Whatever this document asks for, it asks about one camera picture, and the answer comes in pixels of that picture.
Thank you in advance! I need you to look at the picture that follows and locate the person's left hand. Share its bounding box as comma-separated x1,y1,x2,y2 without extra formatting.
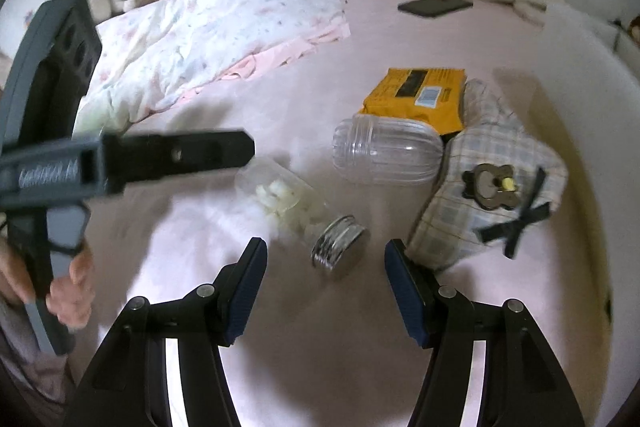
46,251,97,332

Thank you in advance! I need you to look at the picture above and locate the white storage box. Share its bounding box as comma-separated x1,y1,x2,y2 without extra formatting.
544,2,640,82

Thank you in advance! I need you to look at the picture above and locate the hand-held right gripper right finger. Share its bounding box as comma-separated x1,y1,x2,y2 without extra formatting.
384,238,586,427

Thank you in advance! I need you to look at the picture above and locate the yellow snack packet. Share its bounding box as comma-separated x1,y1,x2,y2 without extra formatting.
359,67,468,135

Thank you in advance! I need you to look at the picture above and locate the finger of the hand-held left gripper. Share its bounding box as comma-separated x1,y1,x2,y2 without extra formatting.
102,129,256,195

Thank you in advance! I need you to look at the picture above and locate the white floral quilt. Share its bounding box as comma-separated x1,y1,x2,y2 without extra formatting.
75,0,351,132

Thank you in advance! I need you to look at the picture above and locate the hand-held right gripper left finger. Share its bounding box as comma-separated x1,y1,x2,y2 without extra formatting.
62,237,268,427

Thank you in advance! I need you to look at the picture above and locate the plaid pouch with bear patch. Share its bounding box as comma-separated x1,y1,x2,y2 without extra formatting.
407,78,569,270

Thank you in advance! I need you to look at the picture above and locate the clear ribbed plastic jar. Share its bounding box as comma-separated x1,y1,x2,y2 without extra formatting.
331,117,445,186

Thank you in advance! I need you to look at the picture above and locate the black smartphone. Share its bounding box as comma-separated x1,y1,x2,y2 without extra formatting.
397,0,474,18

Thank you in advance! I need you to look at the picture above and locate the glass jar with metal lid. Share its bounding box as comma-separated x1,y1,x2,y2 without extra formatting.
234,157,368,280

